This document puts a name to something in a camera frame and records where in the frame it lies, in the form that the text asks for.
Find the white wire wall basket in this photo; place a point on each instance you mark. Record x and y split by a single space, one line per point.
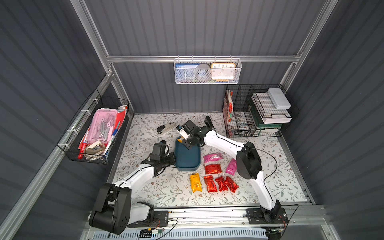
209 62

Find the white paper tray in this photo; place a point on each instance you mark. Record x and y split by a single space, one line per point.
267 110

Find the black wire side basket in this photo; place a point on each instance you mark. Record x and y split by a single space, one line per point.
79 132

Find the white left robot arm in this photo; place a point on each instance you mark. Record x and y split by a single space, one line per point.
113 210

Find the teal plastic storage box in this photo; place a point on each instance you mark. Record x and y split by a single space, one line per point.
187 160

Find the red tea bag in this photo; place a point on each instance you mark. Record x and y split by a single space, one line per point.
213 169
230 184
210 183
221 184

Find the black wire desk organizer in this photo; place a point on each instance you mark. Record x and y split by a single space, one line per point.
241 117

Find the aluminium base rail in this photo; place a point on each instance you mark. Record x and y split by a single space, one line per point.
296 222

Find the white flat box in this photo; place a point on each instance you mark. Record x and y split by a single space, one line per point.
279 99

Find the pink tea bag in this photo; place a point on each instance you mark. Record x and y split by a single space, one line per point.
232 167
212 157

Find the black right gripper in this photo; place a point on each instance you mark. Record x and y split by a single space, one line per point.
192 139

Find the blue box in basket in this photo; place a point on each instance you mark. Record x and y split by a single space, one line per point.
185 72

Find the pink pencil case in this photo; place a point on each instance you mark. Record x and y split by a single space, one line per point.
102 125

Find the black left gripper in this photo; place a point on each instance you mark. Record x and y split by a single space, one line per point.
167 159

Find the grey tape roll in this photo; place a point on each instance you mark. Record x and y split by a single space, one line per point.
203 73

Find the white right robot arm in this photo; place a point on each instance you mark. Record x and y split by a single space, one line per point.
249 163

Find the white and black stapler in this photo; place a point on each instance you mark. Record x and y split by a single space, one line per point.
163 129

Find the red marker pen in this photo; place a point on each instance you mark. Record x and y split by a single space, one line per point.
82 150

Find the yellow white alarm clock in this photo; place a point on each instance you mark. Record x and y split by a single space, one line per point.
223 71

